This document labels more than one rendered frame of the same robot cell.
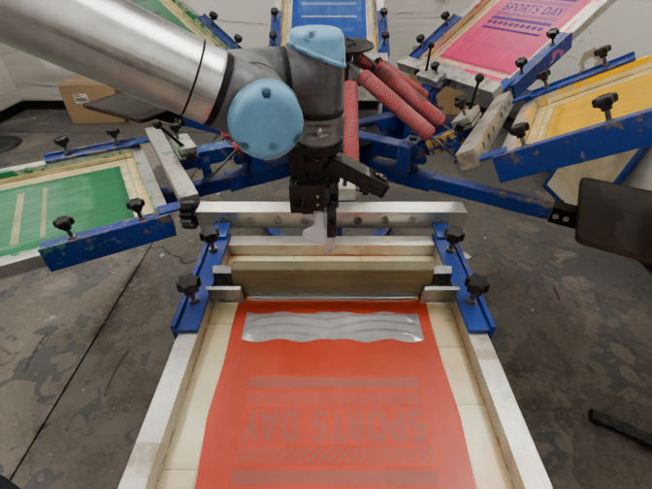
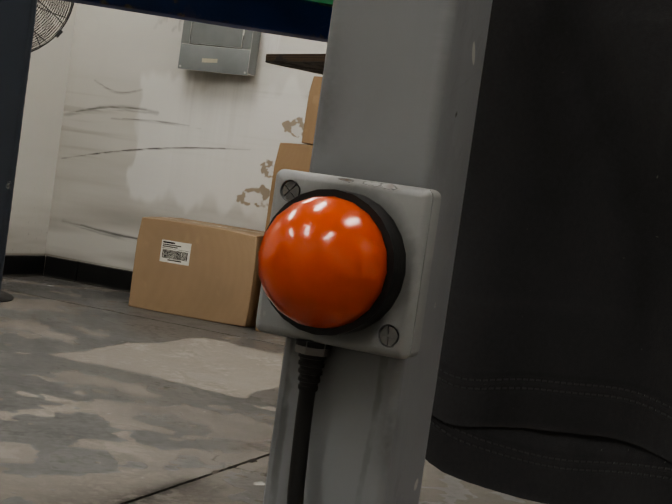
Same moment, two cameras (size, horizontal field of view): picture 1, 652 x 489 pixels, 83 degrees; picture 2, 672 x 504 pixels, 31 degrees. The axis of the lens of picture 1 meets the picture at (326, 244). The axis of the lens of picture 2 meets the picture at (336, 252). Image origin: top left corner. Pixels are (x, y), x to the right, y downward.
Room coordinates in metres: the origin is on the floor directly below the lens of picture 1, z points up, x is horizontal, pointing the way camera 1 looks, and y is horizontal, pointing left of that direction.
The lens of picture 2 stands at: (-0.58, -0.03, 0.67)
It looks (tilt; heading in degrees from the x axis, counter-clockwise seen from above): 3 degrees down; 22
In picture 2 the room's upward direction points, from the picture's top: 8 degrees clockwise
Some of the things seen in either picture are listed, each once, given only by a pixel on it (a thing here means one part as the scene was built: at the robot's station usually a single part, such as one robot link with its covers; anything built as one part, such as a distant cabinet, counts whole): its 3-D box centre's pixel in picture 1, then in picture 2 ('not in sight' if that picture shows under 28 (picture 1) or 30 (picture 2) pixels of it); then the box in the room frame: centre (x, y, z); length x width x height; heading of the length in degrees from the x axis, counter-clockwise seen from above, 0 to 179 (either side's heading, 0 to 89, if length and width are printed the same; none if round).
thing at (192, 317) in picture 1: (207, 282); not in sight; (0.59, 0.26, 0.98); 0.30 x 0.05 x 0.07; 0
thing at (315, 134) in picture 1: (319, 128); not in sight; (0.55, 0.01, 1.34); 0.08 x 0.08 x 0.05
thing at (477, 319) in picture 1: (456, 282); not in sight; (0.58, -0.29, 0.98); 0.30 x 0.05 x 0.07; 0
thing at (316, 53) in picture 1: (315, 73); not in sight; (0.55, 0.01, 1.42); 0.09 x 0.08 x 0.11; 107
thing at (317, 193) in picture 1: (315, 175); not in sight; (0.55, 0.02, 1.26); 0.09 x 0.08 x 0.12; 91
